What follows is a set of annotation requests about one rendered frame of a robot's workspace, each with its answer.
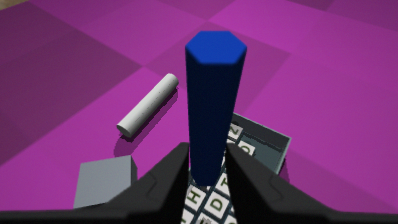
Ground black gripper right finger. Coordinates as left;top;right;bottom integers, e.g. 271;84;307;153
225;143;398;224

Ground white cylinder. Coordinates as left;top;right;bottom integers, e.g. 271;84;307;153
117;73;179;137

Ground blue tapered stylus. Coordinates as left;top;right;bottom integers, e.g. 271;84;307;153
185;31;247;191

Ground grey keyboard with white letter keys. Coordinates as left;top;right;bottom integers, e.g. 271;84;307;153
181;112;292;224

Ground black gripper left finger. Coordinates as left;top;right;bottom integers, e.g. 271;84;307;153
0;142;189;224

